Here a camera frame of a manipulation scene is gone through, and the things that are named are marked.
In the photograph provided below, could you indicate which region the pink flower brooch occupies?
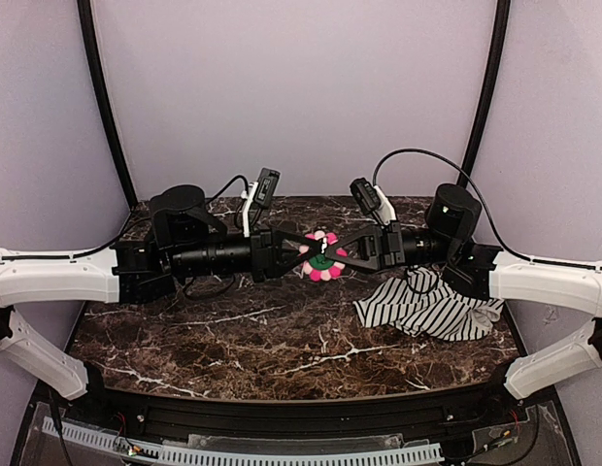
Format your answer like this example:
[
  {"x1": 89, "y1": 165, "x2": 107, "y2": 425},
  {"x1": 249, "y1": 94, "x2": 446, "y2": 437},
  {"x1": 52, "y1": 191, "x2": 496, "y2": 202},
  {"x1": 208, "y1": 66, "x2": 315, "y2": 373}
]
[{"x1": 300, "y1": 230, "x2": 345, "y2": 283}]

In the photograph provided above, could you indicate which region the black white striped garment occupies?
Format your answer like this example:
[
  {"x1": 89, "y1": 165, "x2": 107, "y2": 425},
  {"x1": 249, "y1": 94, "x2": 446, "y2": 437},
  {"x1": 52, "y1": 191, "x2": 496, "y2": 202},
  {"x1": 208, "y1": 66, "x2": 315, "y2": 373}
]
[{"x1": 353, "y1": 268, "x2": 504, "y2": 342}]

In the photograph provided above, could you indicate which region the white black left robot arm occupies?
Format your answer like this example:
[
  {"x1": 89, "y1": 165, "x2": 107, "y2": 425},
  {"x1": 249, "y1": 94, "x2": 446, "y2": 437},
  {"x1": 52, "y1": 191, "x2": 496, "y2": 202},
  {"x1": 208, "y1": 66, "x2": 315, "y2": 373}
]
[{"x1": 0, "y1": 184, "x2": 322, "y2": 401}]

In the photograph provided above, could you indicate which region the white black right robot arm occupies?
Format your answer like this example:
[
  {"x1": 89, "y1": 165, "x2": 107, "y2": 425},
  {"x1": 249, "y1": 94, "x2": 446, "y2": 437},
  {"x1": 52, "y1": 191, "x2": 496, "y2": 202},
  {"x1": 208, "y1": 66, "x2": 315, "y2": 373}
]
[{"x1": 323, "y1": 179, "x2": 602, "y2": 400}]

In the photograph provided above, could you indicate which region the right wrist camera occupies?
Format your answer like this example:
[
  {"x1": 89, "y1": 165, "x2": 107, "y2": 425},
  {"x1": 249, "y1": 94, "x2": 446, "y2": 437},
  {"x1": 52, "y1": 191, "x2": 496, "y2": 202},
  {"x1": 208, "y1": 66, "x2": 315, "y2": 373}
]
[{"x1": 350, "y1": 178, "x2": 397, "y2": 226}]

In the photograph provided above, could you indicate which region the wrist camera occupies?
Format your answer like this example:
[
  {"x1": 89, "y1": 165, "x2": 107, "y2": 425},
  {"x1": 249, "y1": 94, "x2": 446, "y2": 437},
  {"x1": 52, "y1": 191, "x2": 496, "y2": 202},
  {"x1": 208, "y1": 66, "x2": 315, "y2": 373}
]
[
  {"x1": 241, "y1": 168, "x2": 281, "y2": 238},
  {"x1": 350, "y1": 178, "x2": 397, "y2": 226}
]

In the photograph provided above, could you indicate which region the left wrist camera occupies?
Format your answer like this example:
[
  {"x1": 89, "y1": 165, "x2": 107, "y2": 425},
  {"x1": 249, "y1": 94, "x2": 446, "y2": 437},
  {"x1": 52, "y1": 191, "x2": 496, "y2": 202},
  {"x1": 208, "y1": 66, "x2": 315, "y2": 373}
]
[{"x1": 241, "y1": 168, "x2": 281, "y2": 238}]

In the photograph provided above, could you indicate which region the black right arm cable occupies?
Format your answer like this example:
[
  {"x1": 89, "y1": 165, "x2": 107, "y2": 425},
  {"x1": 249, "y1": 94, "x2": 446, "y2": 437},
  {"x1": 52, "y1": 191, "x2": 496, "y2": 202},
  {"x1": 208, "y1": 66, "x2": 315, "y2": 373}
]
[{"x1": 372, "y1": 148, "x2": 540, "y2": 266}]

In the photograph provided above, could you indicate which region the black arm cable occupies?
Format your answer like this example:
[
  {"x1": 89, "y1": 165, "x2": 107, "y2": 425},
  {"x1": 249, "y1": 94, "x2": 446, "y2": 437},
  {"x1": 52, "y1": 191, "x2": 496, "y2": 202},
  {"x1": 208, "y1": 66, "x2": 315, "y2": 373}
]
[
  {"x1": 0, "y1": 174, "x2": 251, "y2": 263},
  {"x1": 372, "y1": 148, "x2": 540, "y2": 266}
]

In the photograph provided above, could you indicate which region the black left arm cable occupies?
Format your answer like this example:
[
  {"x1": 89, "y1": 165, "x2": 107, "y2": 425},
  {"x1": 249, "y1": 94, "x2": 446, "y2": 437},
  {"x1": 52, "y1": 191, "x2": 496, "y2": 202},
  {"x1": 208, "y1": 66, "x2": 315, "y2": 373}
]
[{"x1": 0, "y1": 174, "x2": 251, "y2": 263}]

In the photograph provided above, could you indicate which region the white slotted cable duct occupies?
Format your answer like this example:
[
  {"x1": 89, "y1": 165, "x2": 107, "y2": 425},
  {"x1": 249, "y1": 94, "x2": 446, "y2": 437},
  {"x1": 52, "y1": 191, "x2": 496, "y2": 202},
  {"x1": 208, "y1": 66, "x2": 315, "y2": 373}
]
[{"x1": 63, "y1": 422, "x2": 445, "y2": 466}]

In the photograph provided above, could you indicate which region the black front frame rail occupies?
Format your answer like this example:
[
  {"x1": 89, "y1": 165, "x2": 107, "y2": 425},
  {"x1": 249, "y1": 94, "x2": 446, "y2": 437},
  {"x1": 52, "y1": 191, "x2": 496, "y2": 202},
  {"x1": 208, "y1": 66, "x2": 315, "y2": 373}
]
[{"x1": 107, "y1": 385, "x2": 502, "y2": 440}]

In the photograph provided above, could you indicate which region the black right frame post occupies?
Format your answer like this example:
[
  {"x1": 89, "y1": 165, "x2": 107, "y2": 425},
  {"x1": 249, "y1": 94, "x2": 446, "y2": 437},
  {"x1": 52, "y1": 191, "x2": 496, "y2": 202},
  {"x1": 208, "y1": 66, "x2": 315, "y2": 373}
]
[{"x1": 456, "y1": 0, "x2": 512, "y2": 188}]

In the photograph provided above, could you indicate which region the black frame post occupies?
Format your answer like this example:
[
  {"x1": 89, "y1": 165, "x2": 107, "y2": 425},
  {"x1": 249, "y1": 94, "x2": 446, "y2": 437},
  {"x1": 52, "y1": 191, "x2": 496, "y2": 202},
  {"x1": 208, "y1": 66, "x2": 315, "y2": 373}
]
[
  {"x1": 456, "y1": 0, "x2": 512, "y2": 188},
  {"x1": 76, "y1": 0, "x2": 138, "y2": 209}
]

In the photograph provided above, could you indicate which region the black left frame post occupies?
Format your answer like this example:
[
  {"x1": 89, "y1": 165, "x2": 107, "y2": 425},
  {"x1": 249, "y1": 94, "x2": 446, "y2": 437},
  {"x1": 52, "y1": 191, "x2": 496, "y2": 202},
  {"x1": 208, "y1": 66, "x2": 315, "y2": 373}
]
[{"x1": 76, "y1": 0, "x2": 138, "y2": 209}]

